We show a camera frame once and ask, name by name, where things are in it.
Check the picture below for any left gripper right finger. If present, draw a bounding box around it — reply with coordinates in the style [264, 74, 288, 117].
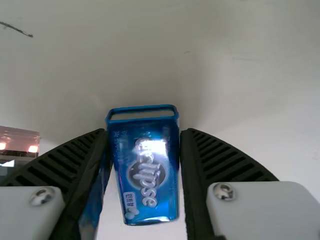
[179, 127, 320, 240]

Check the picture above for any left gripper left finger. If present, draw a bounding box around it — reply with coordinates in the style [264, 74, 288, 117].
[0, 128, 111, 240]

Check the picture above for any blue box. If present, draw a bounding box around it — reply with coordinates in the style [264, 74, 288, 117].
[104, 103, 182, 226]

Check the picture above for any small square scanner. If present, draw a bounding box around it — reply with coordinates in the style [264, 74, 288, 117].
[0, 125, 42, 176]

